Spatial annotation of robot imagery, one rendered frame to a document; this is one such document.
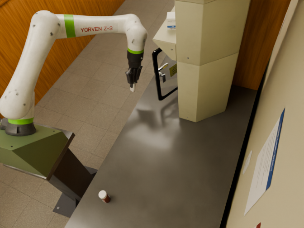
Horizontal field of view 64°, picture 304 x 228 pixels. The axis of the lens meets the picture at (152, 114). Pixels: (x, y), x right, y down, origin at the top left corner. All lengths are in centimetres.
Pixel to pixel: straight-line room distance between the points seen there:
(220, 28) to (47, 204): 214
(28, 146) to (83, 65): 227
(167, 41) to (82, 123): 193
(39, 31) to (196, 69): 71
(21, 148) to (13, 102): 23
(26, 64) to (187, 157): 93
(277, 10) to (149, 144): 94
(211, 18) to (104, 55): 265
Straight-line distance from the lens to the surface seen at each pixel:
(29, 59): 123
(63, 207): 250
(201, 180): 135
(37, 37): 121
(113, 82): 313
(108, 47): 364
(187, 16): 100
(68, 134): 163
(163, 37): 115
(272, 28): 141
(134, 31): 130
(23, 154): 135
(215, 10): 100
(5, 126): 155
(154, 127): 150
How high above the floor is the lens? 221
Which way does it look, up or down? 54 degrees down
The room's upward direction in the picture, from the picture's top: 11 degrees counter-clockwise
